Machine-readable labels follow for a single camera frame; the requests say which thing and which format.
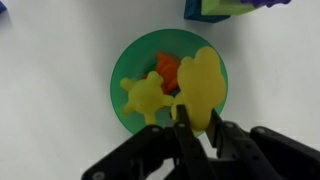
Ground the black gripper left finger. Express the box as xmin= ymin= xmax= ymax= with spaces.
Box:
xmin=174 ymin=105 xmax=216 ymax=180

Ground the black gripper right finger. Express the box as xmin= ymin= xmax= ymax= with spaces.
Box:
xmin=205 ymin=109 xmax=233 ymax=159

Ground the yellow rubber toy figure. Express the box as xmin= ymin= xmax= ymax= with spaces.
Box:
xmin=171 ymin=46 xmax=227 ymax=132

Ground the yellow star-shaped toy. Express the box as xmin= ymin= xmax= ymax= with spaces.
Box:
xmin=120 ymin=71 xmax=173 ymax=125

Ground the orange toy in bowl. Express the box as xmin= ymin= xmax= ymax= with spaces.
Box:
xmin=154 ymin=51 xmax=181 ymax=94

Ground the green plastic bowl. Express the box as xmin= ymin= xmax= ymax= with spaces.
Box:
xmin=110 ymin=29 xmax=228 ymax=134

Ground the light green small block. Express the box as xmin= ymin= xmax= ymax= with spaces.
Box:
xmin=200 ymin=0 xmax=264 ymax=17

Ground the blue foam cube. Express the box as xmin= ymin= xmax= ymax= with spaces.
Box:
xmin=0 ymin=1 xmax=7 ymax=14

